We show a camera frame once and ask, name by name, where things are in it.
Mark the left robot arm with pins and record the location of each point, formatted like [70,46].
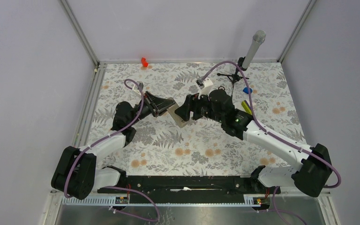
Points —
[77,173]

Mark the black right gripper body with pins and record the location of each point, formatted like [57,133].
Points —
[202,107]

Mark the red plastic block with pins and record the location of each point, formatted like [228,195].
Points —
[144,62]

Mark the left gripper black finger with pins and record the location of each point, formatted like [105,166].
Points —
[163,106]
[153,99]

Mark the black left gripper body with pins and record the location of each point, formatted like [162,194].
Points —
[152,106]

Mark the aluminium frame rail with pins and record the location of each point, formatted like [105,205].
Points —
[87,75]

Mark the floral patterned table mat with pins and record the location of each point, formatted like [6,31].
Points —
[160,147]

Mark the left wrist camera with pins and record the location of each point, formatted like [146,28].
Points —
[138,88]

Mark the black microphone tripod stand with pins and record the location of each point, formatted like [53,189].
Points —
[235,77]

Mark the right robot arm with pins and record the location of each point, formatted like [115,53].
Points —
[309,166]

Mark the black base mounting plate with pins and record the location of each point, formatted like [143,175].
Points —
[202,187]

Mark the grey microphone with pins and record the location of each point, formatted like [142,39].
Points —
[257,40]

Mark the white remote control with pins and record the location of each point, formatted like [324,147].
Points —
[178,120]

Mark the blue plastic cap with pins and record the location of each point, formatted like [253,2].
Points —
[248,90]

